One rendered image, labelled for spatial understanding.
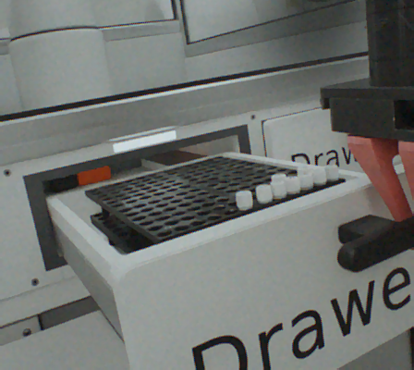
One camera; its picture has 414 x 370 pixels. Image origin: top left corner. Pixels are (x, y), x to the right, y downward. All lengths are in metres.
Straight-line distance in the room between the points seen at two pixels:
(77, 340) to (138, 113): 0.26
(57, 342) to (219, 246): 0.33
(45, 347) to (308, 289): 0.33
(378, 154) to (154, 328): 0.15
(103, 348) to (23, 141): 0.23
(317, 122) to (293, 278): 0.44
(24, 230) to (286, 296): 0.35
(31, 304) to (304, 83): 0.46
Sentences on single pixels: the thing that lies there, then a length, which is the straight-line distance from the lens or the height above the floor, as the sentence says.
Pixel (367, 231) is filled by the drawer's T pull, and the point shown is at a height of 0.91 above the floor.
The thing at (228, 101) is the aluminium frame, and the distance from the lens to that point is 0.63.
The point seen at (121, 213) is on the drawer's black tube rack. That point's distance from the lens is 0.43.
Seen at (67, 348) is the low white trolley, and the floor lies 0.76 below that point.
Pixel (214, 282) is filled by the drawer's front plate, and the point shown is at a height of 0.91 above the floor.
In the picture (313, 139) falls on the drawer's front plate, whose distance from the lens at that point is 0.69.
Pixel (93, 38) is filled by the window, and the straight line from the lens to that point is 0.58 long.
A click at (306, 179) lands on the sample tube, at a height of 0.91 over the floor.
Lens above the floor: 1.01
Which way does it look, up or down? 12 degrees down
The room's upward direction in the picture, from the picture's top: 9 degrees counter-clockwise
